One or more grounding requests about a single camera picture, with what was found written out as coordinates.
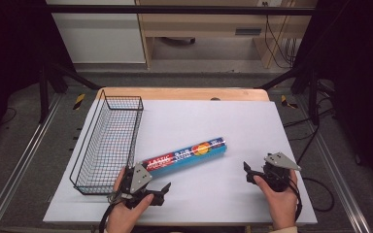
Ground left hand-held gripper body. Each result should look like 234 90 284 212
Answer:
110 162 159 210

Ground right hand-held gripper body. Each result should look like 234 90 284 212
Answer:
254 151 302 192

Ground yellow black tape strip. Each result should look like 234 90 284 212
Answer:
280 94 299 110
73 93 86 111

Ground black metal stand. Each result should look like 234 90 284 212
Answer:
257 63 322 126
38 61 102 124

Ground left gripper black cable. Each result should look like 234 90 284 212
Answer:
98 191 124 233

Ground wooden table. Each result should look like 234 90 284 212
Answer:
95 85 271 102

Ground black horizontal bar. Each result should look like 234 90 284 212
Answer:
45 4 317 17

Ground metal floor rail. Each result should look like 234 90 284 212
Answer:
295 96 373 233
0 92 63 233

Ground person's left hand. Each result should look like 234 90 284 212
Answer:
105 168 155 233

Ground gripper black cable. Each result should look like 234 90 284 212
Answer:
98 191 124 233
287 176 304 223

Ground black floor cable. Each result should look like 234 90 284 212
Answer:
283 96 336 214

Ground white cabinet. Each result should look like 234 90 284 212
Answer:
45 0 147 64

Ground white table mat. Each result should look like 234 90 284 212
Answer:
43 99 319 227

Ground grey label on desk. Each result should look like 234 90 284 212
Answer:
234 27 263 36

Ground blue plastic wrap roll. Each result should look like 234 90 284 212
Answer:
141 136 228 179

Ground black cables behind desk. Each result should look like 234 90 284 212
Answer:
263 1 298 70

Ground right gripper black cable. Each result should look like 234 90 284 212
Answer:
287 176 304 223

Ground black wire basket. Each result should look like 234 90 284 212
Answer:
69 89 145 196

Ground light wooden desk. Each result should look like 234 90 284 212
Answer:
135 0 319 70

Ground person's right hand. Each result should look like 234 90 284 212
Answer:
253 170 299 231

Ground dark curtain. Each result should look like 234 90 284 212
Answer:
0 0 76 153
292 0 373 198

